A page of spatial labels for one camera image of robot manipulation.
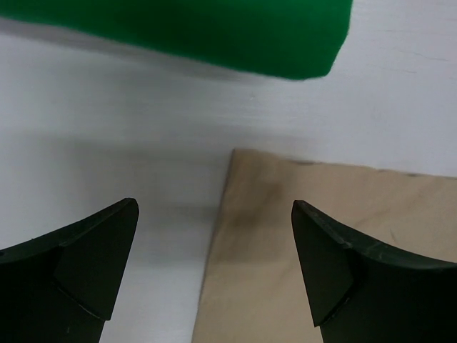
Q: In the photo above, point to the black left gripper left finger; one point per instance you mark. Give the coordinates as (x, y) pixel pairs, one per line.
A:
(62, 286)

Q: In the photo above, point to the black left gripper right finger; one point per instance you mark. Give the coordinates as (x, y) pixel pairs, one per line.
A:
(361, 289)

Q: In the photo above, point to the beige t shirt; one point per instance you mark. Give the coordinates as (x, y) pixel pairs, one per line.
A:
(253, 290)

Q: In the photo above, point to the green t shirt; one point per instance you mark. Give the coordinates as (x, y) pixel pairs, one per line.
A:
(294, 40)

